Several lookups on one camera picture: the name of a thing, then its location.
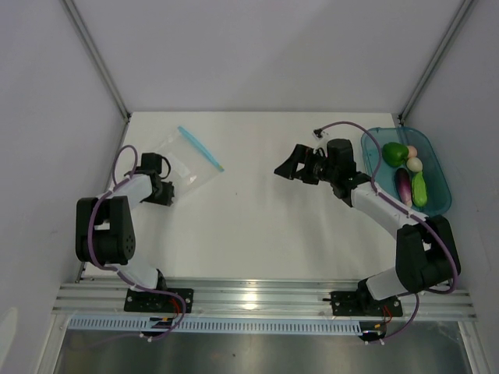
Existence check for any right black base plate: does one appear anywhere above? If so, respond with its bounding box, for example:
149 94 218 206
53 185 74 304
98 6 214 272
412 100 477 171
329 291 403 317

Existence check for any left aluminium frame post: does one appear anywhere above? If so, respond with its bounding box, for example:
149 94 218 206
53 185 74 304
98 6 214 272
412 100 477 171
59 0 131 123

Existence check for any purple eggplant toy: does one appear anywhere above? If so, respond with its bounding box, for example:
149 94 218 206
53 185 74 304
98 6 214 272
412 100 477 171
395 168 412 207

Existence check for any clear zip top bag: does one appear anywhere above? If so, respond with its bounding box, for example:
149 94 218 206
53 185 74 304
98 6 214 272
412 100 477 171
153 126 225 198

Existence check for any green cucumber toy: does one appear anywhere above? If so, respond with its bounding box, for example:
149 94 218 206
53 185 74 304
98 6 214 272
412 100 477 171
412 172 428 207

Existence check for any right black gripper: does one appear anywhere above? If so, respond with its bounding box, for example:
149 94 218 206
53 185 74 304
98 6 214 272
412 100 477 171
274 144 338 185

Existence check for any aluminium frame post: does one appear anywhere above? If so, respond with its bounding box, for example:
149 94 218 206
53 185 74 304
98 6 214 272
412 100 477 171
397 0 478 127
59 0 131 123

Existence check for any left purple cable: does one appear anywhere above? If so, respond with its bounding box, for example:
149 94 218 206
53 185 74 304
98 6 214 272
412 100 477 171
68 144 186 348

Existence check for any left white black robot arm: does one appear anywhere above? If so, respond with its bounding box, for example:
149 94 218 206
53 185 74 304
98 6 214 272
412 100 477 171
76 153 175 312

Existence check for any purple cable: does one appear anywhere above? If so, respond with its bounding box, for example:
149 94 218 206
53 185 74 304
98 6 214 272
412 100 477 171
313 121 461 346
68 144 186 348

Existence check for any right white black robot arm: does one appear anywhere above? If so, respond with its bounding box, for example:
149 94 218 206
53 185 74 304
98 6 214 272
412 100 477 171
274 139 461 315

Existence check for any teal plastic bin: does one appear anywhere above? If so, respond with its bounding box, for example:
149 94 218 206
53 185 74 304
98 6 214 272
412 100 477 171
360 126 453 217

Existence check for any green bell pepper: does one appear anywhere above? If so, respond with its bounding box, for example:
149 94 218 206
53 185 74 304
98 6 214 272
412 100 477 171
382 142 409 168

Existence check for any pink peach toy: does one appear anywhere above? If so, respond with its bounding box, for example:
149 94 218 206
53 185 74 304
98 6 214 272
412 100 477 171
407 146 418 158

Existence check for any white slotted cable duct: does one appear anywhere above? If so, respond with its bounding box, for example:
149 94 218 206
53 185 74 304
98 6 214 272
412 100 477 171
68 316 363 336

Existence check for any right aluminium frame post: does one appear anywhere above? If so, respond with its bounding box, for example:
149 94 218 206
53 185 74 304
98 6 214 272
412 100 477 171
397 0 478 127

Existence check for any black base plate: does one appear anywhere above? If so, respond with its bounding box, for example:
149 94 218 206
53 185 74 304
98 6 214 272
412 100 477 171
124 288 194 314
329 291 403 317

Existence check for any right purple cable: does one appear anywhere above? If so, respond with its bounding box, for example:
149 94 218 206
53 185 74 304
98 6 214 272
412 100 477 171
313 121 461 346

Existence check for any aluminium rail beam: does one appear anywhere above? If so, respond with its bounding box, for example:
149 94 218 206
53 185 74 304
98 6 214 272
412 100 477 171
52 276 477 322

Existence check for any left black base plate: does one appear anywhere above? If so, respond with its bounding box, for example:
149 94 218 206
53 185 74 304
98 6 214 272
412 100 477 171
124 288 194 314

